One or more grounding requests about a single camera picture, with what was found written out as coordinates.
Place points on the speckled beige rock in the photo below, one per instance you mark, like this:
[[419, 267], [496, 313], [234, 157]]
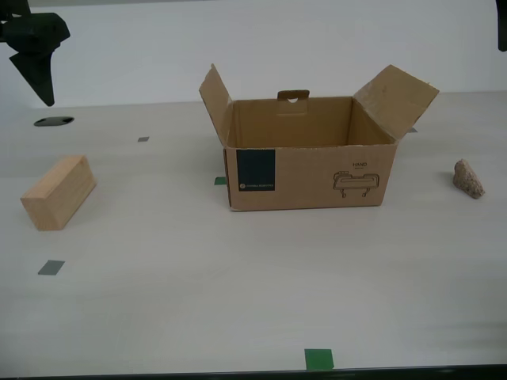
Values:
[[467, 180]]

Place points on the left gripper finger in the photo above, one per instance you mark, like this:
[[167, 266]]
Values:
[[51, 35], [24, 43]]

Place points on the brown cardboard box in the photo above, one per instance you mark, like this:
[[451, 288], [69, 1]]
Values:
[[309, 178]]

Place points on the light wooden block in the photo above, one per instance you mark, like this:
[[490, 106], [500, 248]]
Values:
[[55, 194]]

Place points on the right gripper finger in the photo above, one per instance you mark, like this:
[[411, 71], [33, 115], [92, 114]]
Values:
[[503, 23]]

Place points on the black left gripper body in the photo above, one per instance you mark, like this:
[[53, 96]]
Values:
[[12, 6]]

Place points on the grey tape marker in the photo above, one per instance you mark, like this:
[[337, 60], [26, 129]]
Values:
[[50, 268], [414, 130], [143, 139]]

